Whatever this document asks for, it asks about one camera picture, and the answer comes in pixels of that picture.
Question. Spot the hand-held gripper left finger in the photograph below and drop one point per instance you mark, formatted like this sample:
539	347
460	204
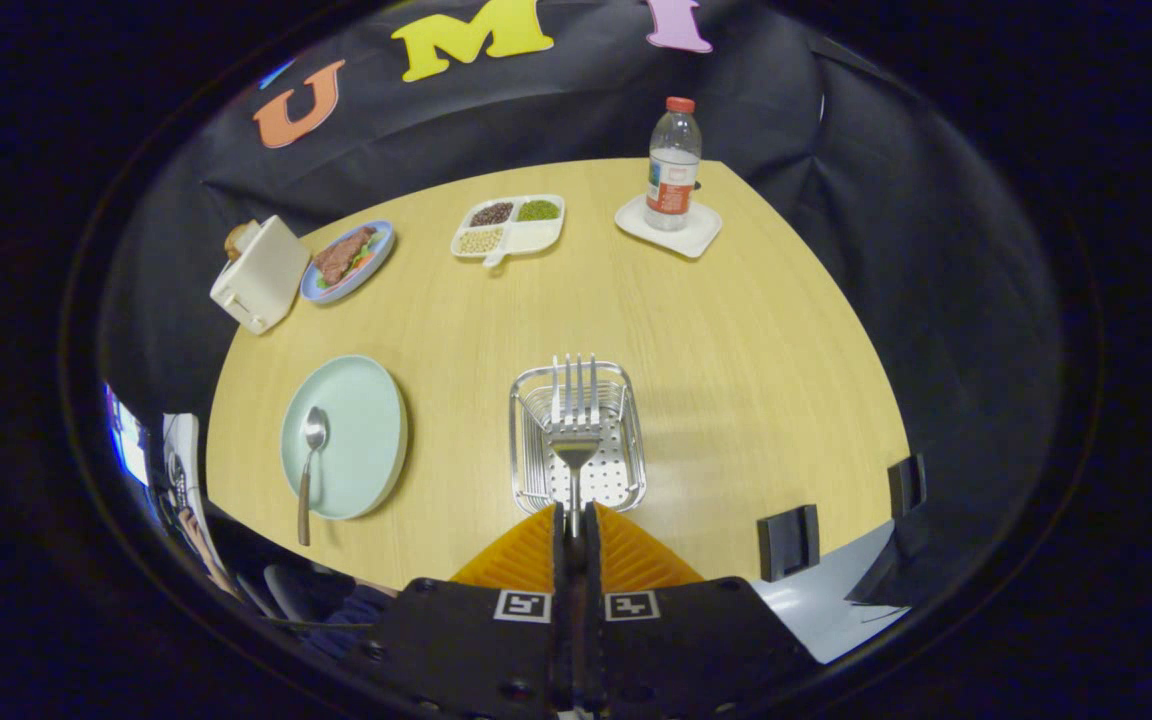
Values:
562	600

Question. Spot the computer monitor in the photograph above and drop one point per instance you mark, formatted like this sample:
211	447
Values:
126	445

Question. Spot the white square coaster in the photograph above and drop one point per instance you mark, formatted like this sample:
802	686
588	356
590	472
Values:
696	235

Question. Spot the clear red-capped water bottle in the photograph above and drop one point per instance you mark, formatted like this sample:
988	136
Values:
673	170

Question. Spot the white toaster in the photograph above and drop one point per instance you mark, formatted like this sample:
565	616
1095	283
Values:
261	275

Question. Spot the black backdrop cloth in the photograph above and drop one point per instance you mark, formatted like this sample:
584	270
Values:
836	250

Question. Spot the white divided tray with beans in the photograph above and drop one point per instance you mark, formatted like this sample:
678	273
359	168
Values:
536	238

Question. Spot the brown steak with vegetables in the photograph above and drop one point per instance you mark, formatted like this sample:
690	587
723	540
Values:
341	255

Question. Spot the pale green plate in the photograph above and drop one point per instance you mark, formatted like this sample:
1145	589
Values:
361	430

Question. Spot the grey chair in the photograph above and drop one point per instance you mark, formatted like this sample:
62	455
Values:
291	592

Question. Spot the blue plate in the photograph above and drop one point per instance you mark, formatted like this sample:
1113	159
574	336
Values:
376	255

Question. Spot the black table clamp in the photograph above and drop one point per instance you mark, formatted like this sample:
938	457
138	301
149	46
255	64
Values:
788	542
906	485

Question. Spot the person's dark blue clothing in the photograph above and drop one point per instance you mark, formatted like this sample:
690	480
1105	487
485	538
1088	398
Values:
356	612

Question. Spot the toasted bread slice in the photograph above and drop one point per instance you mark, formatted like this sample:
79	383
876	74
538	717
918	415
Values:
238	240

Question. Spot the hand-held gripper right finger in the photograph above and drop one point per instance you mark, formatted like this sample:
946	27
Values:
592	600

